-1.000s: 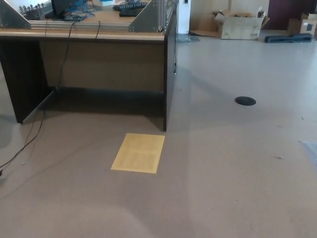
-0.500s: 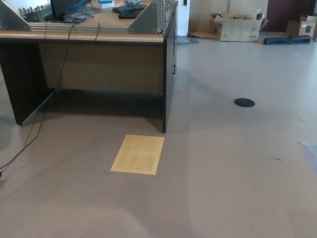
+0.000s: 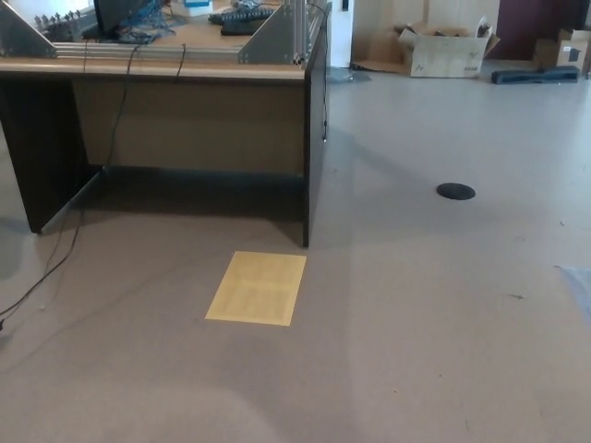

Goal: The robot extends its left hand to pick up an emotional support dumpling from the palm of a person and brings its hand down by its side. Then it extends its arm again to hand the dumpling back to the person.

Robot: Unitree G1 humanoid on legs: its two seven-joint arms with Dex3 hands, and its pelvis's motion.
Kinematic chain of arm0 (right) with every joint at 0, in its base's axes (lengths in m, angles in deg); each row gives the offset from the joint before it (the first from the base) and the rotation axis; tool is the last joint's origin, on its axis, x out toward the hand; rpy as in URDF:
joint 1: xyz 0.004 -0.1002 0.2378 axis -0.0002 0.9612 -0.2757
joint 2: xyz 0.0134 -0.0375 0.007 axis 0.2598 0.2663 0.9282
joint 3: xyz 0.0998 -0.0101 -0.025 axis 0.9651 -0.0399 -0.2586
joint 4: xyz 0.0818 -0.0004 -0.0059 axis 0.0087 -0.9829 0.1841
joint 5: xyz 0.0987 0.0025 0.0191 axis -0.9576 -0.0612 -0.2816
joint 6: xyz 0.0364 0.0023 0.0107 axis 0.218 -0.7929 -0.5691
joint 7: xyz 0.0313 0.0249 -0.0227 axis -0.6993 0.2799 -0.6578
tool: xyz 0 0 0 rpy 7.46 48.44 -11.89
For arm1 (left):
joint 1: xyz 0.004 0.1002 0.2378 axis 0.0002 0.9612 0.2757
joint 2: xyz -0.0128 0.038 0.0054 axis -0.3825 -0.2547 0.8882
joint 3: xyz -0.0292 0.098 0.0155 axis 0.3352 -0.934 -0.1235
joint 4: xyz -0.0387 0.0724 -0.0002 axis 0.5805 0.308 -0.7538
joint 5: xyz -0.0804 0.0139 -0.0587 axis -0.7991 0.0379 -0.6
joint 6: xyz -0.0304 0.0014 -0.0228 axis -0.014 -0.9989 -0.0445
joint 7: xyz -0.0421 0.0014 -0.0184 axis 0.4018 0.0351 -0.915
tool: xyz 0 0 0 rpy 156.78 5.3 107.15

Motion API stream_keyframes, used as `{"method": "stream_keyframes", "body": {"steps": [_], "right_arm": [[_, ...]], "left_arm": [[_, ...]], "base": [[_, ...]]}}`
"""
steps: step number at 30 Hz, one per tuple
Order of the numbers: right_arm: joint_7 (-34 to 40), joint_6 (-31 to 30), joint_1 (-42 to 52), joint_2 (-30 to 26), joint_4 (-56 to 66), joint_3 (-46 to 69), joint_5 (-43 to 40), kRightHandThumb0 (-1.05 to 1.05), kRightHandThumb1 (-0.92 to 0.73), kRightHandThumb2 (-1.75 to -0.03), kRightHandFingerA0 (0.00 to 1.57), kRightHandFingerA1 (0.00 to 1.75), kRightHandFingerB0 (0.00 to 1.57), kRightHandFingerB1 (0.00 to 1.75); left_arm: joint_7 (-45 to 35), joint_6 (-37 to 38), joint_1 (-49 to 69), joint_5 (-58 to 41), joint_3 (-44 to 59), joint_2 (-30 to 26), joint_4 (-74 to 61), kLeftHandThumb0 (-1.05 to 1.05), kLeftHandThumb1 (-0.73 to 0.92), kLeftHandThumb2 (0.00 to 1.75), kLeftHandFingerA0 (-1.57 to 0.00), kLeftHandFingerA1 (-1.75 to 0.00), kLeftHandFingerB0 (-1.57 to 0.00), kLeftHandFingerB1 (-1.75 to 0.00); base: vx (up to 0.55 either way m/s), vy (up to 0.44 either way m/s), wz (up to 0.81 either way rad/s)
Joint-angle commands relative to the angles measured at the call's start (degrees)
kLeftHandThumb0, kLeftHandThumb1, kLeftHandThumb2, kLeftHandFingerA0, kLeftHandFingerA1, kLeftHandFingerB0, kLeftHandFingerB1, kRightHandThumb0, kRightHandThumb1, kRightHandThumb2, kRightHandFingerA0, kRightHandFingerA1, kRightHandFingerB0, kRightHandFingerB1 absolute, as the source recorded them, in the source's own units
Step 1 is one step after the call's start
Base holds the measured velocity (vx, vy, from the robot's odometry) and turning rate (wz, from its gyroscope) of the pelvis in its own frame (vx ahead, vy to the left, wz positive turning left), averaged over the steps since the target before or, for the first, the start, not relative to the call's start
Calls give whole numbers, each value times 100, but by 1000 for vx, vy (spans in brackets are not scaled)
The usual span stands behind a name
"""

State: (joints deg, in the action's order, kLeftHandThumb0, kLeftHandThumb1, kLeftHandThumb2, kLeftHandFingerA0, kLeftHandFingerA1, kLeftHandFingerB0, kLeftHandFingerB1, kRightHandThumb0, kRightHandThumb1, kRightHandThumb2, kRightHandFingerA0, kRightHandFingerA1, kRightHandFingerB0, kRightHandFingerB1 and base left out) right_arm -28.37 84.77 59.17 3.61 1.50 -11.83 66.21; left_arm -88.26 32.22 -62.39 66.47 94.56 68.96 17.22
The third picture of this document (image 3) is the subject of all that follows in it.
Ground long black power cable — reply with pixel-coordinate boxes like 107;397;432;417
0;44;142;331

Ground yellow paper sheet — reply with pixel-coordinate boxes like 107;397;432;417
204;250;308;328

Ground black monitor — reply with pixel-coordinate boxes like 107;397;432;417
81;0;153;39

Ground flat cardboard sheet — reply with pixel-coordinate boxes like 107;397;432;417
350;30;412;74

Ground blue cable tangle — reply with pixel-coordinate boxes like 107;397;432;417
117;0;177;43

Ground clear plastic sheet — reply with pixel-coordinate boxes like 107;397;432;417
553;263;591;324

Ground black round floor cover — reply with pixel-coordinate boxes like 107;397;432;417
436;182;476;201

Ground small cardboard box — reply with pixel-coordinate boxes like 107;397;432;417
533;28;591;74

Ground wooden desk with dark panels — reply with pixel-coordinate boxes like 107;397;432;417
0;0;332;248

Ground large open cardboard box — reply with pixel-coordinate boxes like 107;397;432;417
394;16;501;78

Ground crumpled clear plastic bag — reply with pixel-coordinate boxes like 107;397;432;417
328;67;373;85

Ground black cable with plug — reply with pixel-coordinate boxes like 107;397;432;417
321;68;331;142

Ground black keyboard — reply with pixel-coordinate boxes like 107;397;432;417
208;8;274;25
220;20;265;37

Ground dark maroon door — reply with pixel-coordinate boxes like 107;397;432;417
498;0;585;60

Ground aluminium profile frame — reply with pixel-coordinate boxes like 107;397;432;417
0;0;327;66

